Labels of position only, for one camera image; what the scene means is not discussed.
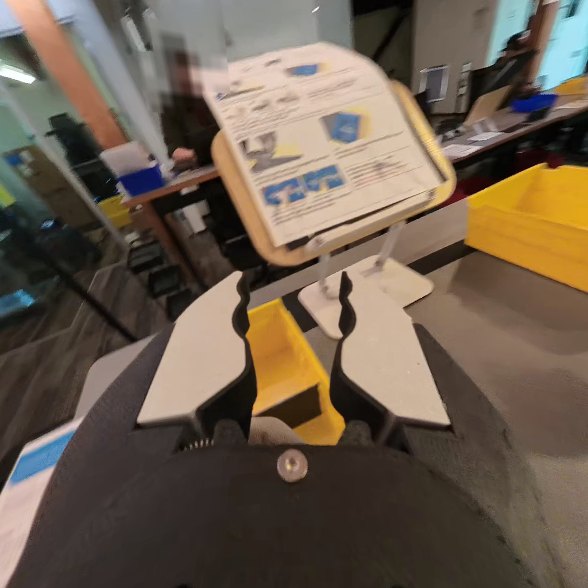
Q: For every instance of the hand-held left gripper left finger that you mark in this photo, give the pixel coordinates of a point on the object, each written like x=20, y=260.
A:
x=193, y=367

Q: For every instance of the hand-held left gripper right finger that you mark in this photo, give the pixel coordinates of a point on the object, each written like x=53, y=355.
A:
x=390, y=367

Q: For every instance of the yellow plastic bin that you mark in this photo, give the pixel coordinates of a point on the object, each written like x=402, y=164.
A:
x=285, y=367
x=533, y=220

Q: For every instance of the wooden document stand white base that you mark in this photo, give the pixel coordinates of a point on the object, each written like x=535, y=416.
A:
x=367, y=294

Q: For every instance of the small yellow bin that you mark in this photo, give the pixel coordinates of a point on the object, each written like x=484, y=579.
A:
x=112, y=211

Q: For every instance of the blue white paper sheet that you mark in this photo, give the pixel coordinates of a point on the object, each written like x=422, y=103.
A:
x=32, y=469

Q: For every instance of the blue plastic bin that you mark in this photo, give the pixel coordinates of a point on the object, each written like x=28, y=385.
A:
x=142, y=179

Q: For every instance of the printed instruction sheet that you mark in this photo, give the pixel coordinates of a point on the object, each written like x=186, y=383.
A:
x=312, y=138

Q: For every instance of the background office desk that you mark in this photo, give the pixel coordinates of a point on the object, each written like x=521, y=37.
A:
x=496, y=133

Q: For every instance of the blue box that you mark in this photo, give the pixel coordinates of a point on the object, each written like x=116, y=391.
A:
x=533, y=102

